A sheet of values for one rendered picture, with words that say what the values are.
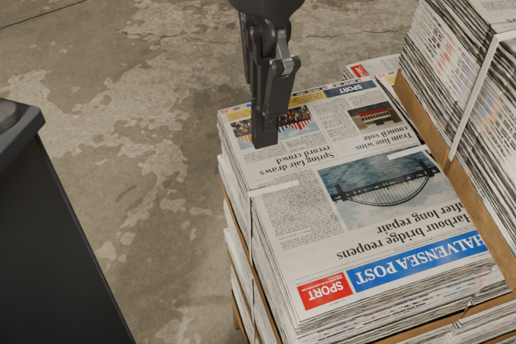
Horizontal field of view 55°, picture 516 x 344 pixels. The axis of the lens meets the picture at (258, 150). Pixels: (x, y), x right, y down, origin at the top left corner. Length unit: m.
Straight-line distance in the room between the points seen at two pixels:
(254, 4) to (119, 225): 1.34
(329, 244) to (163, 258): 1.03
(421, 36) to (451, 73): 0.09
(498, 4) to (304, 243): 0.37
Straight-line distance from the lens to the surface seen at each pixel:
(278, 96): 0.51
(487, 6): 0.66
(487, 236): 0.68
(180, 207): 1.72
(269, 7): 0.45
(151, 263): 1.62
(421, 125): 0.78
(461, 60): 0.68
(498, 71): 0.63
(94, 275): 0.85
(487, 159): 0.65
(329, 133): 0.77
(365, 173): 0.73
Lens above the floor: 1.37
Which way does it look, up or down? 47 degrees down
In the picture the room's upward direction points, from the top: straight up
